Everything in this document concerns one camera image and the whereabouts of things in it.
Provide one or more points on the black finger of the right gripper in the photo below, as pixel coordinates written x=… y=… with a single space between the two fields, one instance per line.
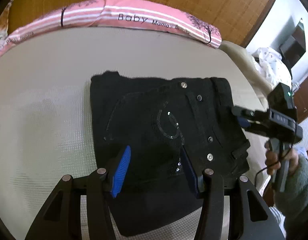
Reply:
x=241 y=112

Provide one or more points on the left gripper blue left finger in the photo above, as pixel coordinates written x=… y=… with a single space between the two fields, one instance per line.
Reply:
x=117 y=168

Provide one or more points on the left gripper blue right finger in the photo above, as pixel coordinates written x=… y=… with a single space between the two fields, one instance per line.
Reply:
x=190 y=174

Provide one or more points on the black pants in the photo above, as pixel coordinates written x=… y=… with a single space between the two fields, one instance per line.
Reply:
x=159 y=120

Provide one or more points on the grey fleece sleeve forearm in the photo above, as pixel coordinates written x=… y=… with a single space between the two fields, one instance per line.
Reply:
x=293 y=202

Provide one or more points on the beige satin blanket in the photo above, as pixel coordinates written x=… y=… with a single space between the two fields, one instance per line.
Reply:
x=246 y=64

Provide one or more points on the brown wooden cabinet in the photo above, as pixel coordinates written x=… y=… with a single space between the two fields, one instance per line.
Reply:
x=301 y=101

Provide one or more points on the white dotted quilt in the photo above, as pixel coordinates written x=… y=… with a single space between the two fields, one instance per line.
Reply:
x=268 y=70

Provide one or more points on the striped grey white cloth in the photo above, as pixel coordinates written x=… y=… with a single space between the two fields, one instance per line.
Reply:
x=280 y=218

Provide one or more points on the pink striped Baby pillow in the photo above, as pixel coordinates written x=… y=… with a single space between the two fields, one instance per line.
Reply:
x=131 y=14

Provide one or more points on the floral orange white pillow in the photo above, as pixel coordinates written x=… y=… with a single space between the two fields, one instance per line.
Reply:
x=4 y=23

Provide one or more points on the black monitor on wall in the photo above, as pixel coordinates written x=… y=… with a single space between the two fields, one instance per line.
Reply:
x=294 y=46

